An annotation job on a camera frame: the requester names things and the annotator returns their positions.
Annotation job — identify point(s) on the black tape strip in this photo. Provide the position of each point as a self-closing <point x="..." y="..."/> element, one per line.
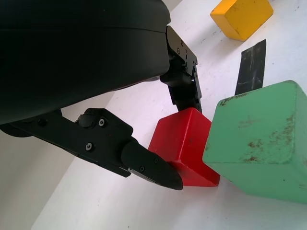
<point x="251" y="69"/>

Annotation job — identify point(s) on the green wooden block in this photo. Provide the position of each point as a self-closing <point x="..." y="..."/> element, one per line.
<point x="254" y="139"/>

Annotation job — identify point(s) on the yellow wooden block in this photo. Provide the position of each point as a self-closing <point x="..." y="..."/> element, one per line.
<point x="242" y="16"/>

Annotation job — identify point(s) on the red wooden block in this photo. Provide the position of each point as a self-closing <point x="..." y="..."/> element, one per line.
<point x="180" y="136"/>

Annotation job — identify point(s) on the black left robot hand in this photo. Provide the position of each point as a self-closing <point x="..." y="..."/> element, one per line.
<point x="72" y="52"/>

